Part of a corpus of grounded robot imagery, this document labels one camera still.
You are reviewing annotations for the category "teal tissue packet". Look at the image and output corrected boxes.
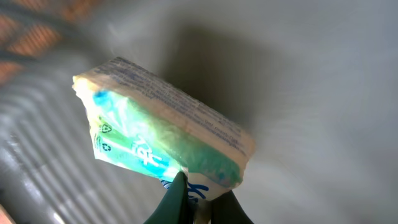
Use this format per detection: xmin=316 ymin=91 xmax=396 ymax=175
xmin=72 ymin=56 xmax=256 ymax=203

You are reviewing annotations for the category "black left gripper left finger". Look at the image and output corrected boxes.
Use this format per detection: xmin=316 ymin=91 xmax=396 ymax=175
xmin=144 ymin=172 xmax=188 ymax=224

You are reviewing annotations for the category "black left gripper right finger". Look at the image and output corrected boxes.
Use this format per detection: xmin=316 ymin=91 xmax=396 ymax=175
xmin=211 ymin=190 xmax=254 ymax=224

